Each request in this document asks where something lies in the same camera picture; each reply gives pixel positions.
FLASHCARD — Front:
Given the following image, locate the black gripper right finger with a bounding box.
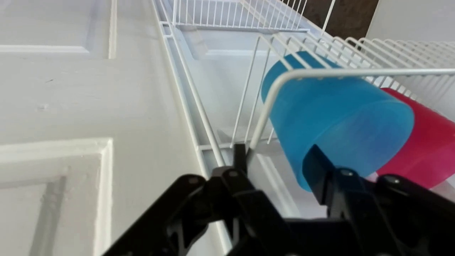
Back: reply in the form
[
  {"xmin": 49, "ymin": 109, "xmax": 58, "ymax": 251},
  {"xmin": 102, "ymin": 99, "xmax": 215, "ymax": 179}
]
[{"xmin": 288, "ymin": 143, "xmax": 455, "ymax": 256}]

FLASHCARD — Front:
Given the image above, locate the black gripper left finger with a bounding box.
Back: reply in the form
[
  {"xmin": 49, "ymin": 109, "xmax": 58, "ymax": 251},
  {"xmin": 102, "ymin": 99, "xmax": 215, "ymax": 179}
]
[{"xmin": 102, "ymin": 142, "xmax": 289, "ymax": 256}]

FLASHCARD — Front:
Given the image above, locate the blue plastic cup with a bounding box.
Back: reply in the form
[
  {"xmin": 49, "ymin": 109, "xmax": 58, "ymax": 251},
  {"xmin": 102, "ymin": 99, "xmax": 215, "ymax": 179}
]
[{"xmin": 260, "ymin": 49, "xmax": 416, "ymax": 193}]

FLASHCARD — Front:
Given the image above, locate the pink plastic cup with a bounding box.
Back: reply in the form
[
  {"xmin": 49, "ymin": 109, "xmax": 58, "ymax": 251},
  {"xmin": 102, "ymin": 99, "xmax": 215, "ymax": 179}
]
[{"xmin": 372, "ymin": 86, "xmax": 455, "ymax": 191}]

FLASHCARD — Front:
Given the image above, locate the white wire dish rack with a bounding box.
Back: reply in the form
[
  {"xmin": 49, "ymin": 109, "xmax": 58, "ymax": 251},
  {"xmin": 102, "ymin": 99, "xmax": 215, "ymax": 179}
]
[{"xmin": 149, "ymin": 0, "xmax": 455, "ymax": 253}]

